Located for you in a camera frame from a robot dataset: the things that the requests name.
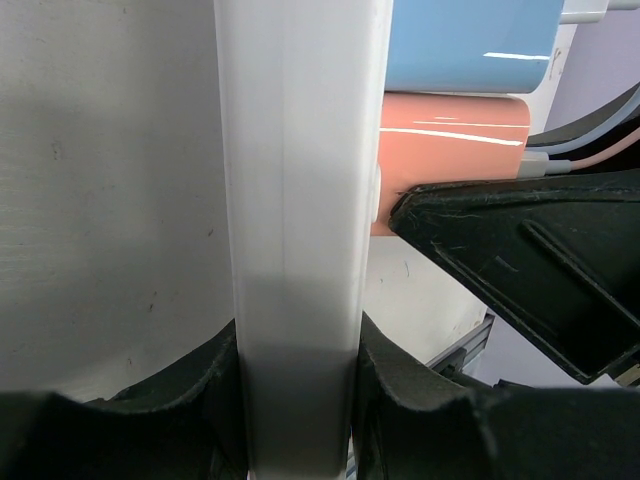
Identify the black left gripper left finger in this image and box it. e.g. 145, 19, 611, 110
1, 322, 248, 479

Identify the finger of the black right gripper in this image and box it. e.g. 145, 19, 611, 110
389, 170, 639, 384
524, 85, 639, 175

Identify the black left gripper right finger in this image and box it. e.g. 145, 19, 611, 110
352, 318, 639, 479

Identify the salmon pink plug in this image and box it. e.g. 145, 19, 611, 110
371, 92, 531, 236

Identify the light blue plug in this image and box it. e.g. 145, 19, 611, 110
385, 0, 564, 94

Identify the white power strip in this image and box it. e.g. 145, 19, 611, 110
215, 1, 393, 479

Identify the aluminium mounting rail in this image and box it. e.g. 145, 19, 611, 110
426, 313, 495, 388

